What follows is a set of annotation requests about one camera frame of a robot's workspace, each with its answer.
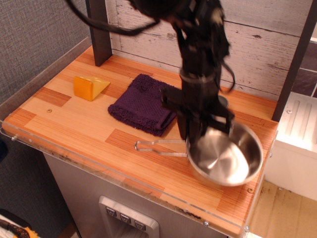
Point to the dark right shelf post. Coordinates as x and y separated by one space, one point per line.
296 61

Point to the yellow cheese wedge toy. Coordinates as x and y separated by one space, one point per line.
89 88

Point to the purple folded cloth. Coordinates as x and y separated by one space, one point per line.
140 106

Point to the orange cloth at corner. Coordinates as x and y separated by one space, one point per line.
31 233

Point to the clear acrylic table edge guard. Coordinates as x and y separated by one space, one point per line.
155 168

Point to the grey scoop with blue handle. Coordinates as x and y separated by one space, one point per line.
223 101

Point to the stainless steel pot with handle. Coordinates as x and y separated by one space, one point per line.
231 159

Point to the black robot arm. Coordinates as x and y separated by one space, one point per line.
199 26

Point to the silver dispenser panel with buttons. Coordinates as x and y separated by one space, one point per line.
121 221

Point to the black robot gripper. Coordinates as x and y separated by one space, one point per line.
197 106

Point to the white ridged side cabinet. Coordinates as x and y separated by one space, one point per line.
292 162

